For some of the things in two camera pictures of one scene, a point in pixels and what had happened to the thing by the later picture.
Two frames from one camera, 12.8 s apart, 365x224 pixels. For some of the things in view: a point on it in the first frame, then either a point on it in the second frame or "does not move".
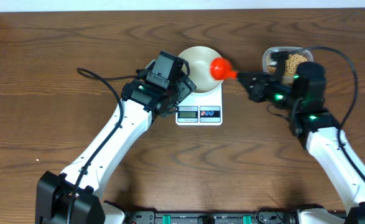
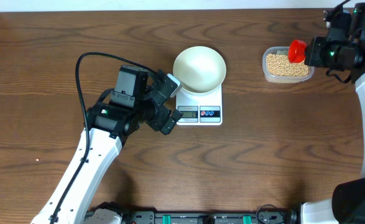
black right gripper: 256,93 → 313,52
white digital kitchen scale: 201,109 does not move
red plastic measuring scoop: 220,70 → 296,51
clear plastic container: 295,56 does not move
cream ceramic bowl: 199,59 does not move
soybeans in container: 291,64 does not move
